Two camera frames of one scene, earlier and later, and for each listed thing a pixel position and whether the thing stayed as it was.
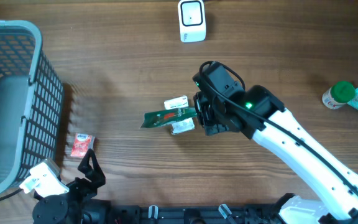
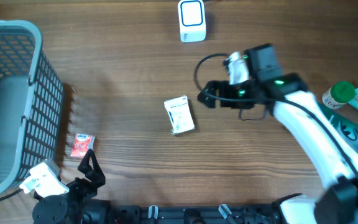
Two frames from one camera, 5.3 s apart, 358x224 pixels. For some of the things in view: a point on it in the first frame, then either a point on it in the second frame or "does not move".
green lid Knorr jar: [340, 93] does not move
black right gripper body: [208, 114] → [243, 90]
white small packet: [179, 102] does not move
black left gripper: [94, 173] does not move
